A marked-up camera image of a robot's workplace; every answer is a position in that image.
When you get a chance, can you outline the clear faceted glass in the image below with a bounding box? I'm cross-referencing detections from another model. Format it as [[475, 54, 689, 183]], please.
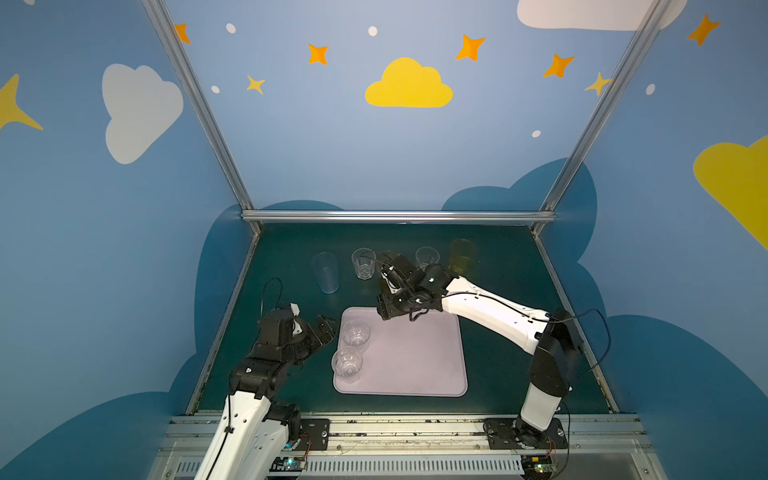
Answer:
[[351, 247, 376, 280], [331, 348, 363, 383], [340, 320, 371, 352]]

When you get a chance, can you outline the left green circuit board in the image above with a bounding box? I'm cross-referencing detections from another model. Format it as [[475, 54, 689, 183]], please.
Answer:
[[269, 457, 307, 476]]

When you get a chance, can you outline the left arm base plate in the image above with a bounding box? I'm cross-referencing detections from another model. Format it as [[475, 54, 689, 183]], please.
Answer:
[[286, 418, 331, 451]]

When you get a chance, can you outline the aluminium frame post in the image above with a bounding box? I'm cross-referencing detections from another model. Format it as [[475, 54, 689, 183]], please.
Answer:
[[141, 0, 253, 214], [531, 0, 672, 238]]

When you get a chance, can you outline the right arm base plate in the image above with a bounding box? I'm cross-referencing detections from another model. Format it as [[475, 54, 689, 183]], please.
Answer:
[[483, 417, 569, 450]]

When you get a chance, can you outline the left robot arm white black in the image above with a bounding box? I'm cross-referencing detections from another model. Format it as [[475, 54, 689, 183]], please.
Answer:
[[196, 304, 336, 479]]

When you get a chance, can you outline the aluminium rail front base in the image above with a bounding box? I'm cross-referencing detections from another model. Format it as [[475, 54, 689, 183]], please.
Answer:
[[146, 412, 667, 480]]

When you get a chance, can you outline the green circuit board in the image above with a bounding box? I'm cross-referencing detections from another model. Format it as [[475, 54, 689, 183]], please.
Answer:
[[269, 457, 307, 476], [520, 456, 557, 480]]

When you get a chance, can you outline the aluminium frame horizontal bar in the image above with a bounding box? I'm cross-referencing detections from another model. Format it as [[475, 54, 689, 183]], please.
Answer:
[[241, 209, 556, 224]]

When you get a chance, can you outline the aluminium frame left post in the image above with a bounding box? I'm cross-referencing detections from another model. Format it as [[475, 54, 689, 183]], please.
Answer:
[[141, 0, 253, 214]]

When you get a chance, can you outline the lilac plastic tray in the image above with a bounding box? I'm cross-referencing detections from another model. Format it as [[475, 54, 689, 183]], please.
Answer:
[[333, 307, 468, 398]]

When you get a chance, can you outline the right green circuit board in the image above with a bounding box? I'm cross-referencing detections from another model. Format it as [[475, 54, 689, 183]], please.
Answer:
[[520, 456, 557, 480]]

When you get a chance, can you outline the clear smooth glass rear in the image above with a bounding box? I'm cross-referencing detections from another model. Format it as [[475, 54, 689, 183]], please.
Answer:
[[415, 246, 440, 270]]

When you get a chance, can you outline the aluminium frame right post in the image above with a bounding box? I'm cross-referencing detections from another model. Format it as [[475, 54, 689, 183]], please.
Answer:
[[531, 0, 672, 238]]

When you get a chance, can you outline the frosted blue tall cup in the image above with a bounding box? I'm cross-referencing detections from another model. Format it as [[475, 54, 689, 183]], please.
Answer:
[[311, 252, 339, 295]]

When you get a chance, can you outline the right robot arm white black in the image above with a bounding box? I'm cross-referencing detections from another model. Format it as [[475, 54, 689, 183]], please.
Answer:
[[377, 251, 583, 449]]

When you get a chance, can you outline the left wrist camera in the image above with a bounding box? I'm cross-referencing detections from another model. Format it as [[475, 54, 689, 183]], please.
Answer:
[[289, 303, 303, 337]]

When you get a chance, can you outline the tall green yellow glass rear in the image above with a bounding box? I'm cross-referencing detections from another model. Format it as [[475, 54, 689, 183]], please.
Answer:
[[449, 238, 477, 279]]

